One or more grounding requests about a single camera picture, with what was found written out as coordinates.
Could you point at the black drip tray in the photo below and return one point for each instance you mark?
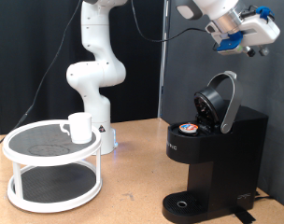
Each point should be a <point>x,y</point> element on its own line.
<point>182,207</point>

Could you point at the white ceramic mug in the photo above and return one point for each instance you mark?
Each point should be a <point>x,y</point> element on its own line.
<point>81,129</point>

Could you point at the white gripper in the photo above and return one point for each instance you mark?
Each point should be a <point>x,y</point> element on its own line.
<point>260,29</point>

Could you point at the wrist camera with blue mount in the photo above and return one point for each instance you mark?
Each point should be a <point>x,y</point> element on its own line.
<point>229,43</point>

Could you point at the silver vertical frame pole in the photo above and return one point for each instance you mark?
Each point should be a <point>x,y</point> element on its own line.
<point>163,77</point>

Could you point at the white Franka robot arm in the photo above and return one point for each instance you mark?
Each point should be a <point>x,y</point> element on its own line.
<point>95,74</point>

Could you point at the black Keurig coffee machine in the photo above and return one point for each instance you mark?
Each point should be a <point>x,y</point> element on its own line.
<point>229,161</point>

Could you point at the k-cup pod blue red lid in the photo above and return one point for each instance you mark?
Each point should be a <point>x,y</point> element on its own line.
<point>188,127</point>

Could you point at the white two-tier turntable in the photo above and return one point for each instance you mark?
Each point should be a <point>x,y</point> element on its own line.
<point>54,160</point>

